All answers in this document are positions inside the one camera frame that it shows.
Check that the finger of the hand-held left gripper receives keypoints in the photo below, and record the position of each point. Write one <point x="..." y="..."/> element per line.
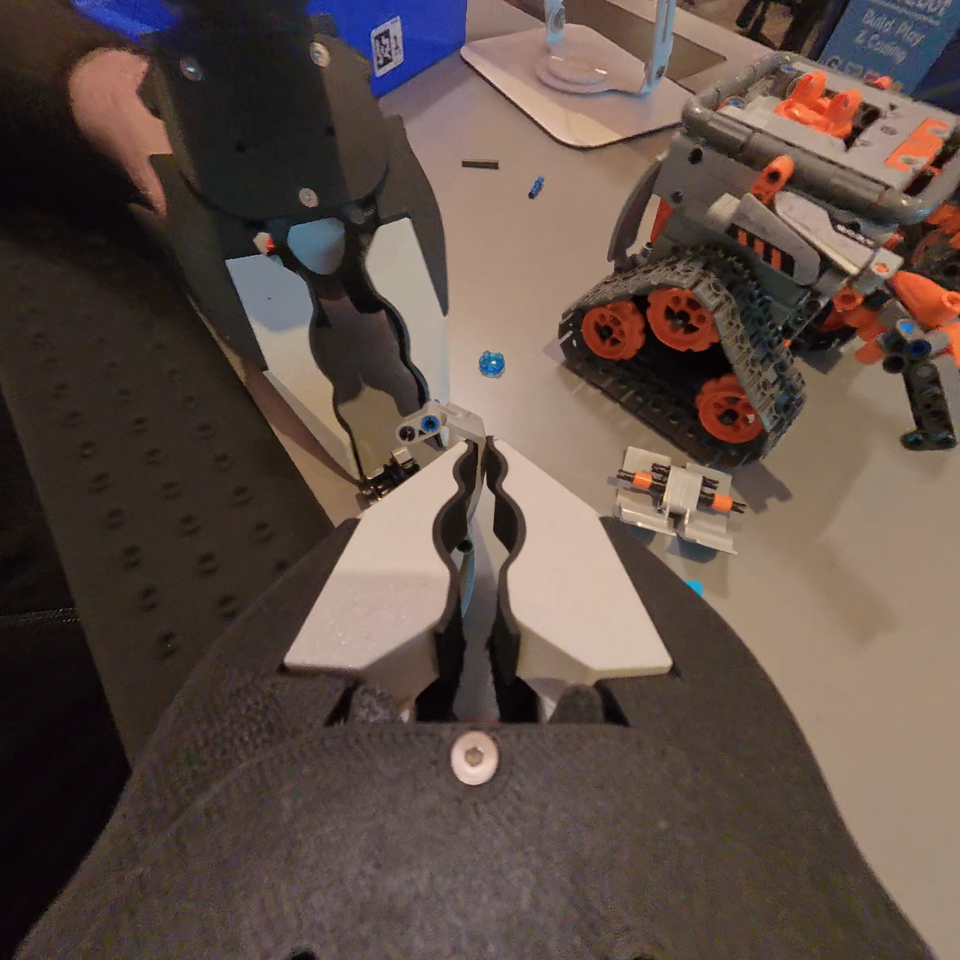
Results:
<point x="416" y="277"/>
<point x="270" y="315"/>

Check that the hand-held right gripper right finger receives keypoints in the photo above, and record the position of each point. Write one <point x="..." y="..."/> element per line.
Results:
<point x="585" y="600"/>

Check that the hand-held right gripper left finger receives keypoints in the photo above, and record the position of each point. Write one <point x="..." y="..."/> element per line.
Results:
<point x="375" y="600"/>

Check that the black toy wheel hub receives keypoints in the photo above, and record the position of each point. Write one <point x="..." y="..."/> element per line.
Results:
<point x="386" y="480"/>

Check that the grey toy connector piece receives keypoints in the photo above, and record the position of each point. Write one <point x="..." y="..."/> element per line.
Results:
<point x="457" y="420"/>

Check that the person's left forearm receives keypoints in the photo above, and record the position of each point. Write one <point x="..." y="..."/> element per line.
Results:
<point x="45" y="112"/>

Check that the person's left hand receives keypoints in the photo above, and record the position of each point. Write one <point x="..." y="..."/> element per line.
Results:
<point x="105" y="97"/>

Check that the blue plastic separator tool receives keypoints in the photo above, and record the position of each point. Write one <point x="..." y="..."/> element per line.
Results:
<point x="694" y="589"/>

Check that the blue round stud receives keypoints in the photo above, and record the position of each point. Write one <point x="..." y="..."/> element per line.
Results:
<point x="493" y="364"/>

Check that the black toy axle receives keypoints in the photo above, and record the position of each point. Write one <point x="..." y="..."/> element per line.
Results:
<point x="480" y="163"/>

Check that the grey block assembly orange pins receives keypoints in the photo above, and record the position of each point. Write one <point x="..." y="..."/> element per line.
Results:
<point x="679" y="495"/>

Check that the small blue toy pin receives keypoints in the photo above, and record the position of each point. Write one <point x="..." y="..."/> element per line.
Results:
<point x="535" y="187"/>

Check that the blue storage bin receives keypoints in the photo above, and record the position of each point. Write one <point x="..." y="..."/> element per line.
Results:
<point x="427" y="37"/>

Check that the dark dimpled mat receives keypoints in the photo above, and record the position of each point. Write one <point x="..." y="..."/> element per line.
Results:
<point x="165" y="487"/>

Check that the grey orange tracked toy robot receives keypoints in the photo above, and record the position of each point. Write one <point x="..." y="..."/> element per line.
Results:
<point x="750" y="225"/>

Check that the person's torso in black jacket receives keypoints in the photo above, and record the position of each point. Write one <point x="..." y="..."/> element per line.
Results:
<point x="45" y="675"/>

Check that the dark blue robot kit box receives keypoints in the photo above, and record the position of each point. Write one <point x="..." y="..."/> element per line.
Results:
<point x="885" y="37"/>

